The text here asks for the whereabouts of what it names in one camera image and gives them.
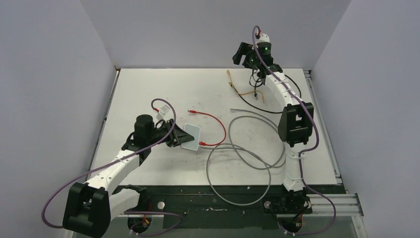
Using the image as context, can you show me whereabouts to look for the black ethernet cable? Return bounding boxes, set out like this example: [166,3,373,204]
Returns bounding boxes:
[233,73,303,115]

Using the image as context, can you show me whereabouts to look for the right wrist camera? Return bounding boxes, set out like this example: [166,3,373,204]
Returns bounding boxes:
[256,33,270,44]

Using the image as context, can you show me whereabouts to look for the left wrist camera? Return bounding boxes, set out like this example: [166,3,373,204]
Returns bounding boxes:
[156,105,173,121]

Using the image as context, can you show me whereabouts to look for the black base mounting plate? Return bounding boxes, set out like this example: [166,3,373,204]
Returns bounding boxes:
[115,185,347,230]

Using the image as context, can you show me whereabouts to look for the yellow ethernet cable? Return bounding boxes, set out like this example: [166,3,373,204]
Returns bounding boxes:
[226,69,266,104]

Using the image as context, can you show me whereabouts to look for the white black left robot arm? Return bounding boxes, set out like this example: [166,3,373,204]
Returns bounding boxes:
[62,115,195,238]

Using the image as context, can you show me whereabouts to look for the red ethernet cable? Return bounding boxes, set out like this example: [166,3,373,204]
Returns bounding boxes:
[187,110,227,147]

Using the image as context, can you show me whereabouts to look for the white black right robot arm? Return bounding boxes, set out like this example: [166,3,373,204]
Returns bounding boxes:
[232,42,314,191]

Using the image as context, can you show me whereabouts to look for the white network switch box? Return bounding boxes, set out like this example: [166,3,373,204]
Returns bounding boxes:
[181,123,201,151]

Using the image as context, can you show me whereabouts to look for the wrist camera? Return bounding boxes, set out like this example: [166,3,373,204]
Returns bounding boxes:
[156,105,173,121]
[256,33,270,44]

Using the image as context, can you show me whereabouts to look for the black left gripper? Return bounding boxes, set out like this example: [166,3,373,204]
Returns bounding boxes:
[147,119,194,147]

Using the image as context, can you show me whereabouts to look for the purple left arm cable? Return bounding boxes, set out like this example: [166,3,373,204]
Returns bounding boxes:
[41,98,184,237]

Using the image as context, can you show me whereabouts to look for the grey ethernet cable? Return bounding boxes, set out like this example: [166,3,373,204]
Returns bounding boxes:
[199,108,287,207]

